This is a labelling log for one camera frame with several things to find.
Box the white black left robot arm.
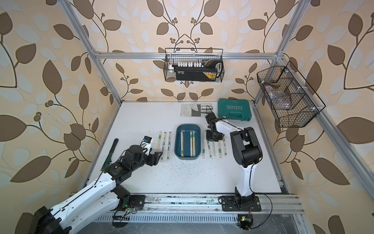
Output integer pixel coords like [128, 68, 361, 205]
[28, 144, 163, 234]

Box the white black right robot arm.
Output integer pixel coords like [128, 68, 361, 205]
[206, 112, 263, 211]

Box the teal plastic storage box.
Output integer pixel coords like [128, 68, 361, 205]
[174, 124, 202, 160]

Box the black yellow box in basket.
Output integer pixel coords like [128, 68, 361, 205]
[171, 60, 224, 82]

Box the grey white work glove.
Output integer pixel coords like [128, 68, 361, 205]
[181, 103, 213, 117]

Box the green plastic tool case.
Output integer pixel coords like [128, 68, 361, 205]
[218, 98, 252, 121]

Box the green pipe wrench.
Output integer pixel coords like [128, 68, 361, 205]
[101, 138, 119, 172]

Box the plastic bag in basket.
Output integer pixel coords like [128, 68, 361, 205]
[264, 83, 292, 110]

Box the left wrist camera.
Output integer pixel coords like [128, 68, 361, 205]
[141, 136, 153, 156]

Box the black wire basket right wall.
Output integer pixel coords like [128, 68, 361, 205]
[257, 61, 326, 128]

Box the black wire basket wall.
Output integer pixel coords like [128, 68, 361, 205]
[257, 61, 326, 128]
[163, 47, 225, 82]

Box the black wire basket back wall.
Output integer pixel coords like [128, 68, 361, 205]
[163, 47, 225, 82]

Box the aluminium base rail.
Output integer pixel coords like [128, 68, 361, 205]
[62, 192, 304, 215]

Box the aluminium frame post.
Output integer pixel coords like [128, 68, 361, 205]
[57, 0, 122, 106]
[252, 0, 311, 106]

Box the aluminium frame post left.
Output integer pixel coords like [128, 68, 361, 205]
[57, 0, 122, 106]

